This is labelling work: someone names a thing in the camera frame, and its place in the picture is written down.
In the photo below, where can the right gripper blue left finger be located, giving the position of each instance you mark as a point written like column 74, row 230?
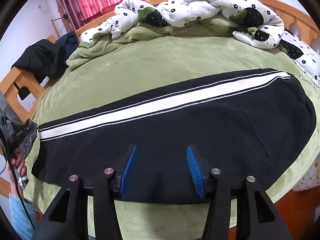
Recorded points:
column 125, row 168

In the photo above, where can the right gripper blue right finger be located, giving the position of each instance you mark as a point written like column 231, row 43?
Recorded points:
column 200, row 171

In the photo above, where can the black pants with white stripe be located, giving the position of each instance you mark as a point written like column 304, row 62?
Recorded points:
column 248, row 122

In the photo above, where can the grey jeans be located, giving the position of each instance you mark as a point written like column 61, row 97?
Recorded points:
column 6, row 114

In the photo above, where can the black jacket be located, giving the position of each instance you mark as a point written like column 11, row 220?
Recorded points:
column 43, row 59

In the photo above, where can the green plush bed sheet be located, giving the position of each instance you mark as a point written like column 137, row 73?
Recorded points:
column 145, row 65

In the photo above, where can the navy blue garment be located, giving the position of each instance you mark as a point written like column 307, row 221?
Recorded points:
column 68, row 43

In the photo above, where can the star patterned fabric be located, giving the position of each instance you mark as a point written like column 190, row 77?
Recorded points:
column 310, row 178

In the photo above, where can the wooden coat rack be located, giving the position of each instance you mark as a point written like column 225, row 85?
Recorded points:
column 60, row 26

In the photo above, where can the green plush blanket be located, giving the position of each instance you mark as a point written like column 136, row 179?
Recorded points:
column 98, row 41

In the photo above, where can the white floral quilt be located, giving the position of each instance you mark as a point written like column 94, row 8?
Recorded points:
column 264, row 28

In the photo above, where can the wooden bed frame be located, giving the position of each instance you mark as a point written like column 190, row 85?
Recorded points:
column 156, row 221

